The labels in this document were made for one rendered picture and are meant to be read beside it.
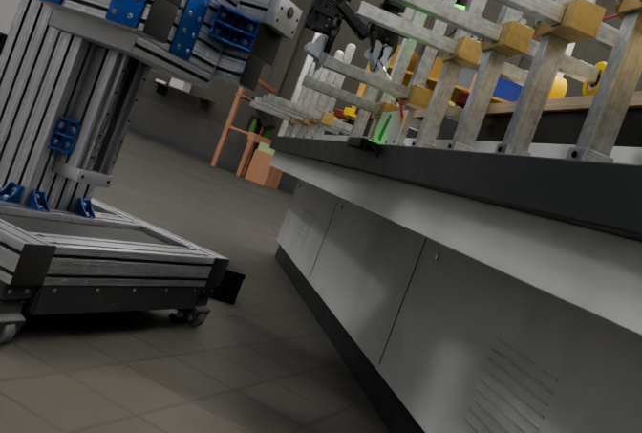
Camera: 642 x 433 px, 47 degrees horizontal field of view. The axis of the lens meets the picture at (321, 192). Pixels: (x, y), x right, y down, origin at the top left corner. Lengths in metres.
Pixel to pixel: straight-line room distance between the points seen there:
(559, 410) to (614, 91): 0.55
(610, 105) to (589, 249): 0.21
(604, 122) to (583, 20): 0.25
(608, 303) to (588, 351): 0.38
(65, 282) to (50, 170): 0.42
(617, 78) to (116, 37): 1.20
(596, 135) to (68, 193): 1.48
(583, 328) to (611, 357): 0.10
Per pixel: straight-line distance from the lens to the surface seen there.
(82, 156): 2.02
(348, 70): 1.94
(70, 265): 1.73
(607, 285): 0.96
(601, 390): 1.26
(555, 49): 1.33
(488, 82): 1.55
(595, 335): 1.31
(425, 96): 1.95
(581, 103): 1.60
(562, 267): 1.05
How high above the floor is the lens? 0.56
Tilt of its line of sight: 1 degrees down
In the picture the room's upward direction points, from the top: 20 degrees clockwise
